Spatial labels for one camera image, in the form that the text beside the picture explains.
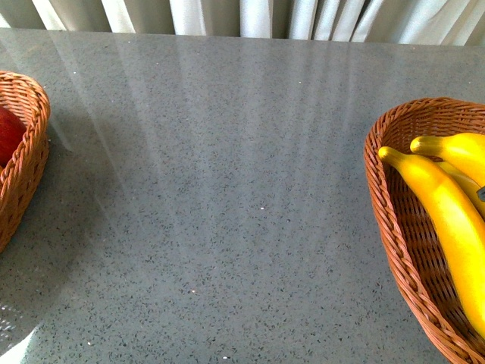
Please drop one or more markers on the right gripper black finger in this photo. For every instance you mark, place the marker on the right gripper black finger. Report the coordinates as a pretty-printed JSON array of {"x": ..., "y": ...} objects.
[{"x": 481, "y": 193}]

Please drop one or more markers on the yellow banana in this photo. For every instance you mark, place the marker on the yellow banana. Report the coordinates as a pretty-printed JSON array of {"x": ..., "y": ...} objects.
[
  {"x": 458, "y": 225},
  {"x": 464, "y": 151}
]

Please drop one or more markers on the red yellow apple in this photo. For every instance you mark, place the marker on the red yellow apple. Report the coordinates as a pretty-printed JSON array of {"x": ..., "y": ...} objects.
[{"x": 12, "y": 131}]

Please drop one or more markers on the front banana in basket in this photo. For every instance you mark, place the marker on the front banana in basket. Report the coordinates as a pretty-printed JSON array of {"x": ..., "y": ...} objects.
[{"x": 467, "y": 185}]

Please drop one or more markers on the right brown wicker basket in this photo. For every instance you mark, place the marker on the right brown wicker basket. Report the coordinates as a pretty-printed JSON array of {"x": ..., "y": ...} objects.
[{"x": 412, "y": 248}]

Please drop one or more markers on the brown wicker basket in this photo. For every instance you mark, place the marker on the brown wicker basket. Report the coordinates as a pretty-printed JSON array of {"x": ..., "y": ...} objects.
[
  {"x": 412, "y": 248},
  {"x": 22, "y": 173}
]

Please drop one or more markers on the white pleated curtain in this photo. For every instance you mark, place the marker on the white pleated curtain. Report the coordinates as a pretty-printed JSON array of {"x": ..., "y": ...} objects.
[{"x": 442, "y": 23}]

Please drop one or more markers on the left brown wicker basket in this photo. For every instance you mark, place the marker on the left brown wicker basket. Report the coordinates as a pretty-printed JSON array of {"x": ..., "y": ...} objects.
[{"x": 22, "y": 173}]

